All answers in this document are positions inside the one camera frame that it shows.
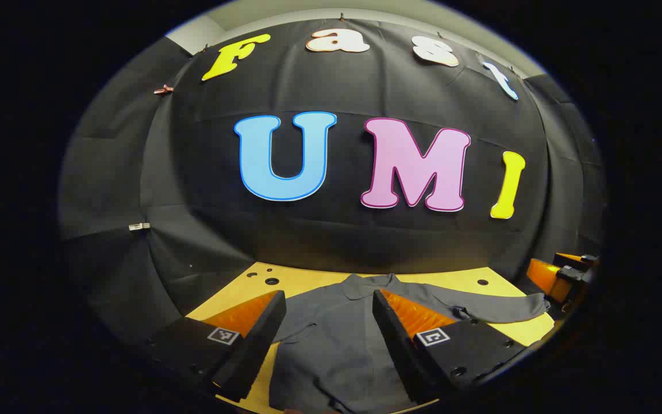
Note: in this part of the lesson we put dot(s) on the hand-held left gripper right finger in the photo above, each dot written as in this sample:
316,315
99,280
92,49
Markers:
394,345

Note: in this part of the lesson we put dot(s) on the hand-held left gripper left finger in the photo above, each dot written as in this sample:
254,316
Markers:
259,339

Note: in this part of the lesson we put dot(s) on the grey collared shirt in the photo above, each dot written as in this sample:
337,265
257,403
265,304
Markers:
331,345

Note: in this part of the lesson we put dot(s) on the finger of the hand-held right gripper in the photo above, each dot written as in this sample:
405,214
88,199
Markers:
543,276
572,259

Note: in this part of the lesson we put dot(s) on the orange cloth clip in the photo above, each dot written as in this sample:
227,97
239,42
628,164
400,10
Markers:
163,89

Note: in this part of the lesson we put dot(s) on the black backdrop cloth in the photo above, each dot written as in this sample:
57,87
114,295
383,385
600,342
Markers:
342,241

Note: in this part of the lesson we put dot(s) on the white cloth clip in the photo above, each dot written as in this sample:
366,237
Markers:
138,226

